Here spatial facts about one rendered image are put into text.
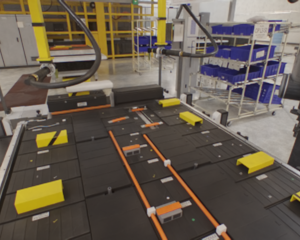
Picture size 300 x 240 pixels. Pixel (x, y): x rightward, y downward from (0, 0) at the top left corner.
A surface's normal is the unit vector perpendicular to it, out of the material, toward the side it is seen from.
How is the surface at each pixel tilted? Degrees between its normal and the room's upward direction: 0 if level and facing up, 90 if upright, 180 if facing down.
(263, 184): 0
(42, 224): 0
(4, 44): 90
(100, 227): 0
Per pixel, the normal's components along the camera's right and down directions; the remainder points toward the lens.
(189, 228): 0.00, -0.91
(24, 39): 0.39, 0.39
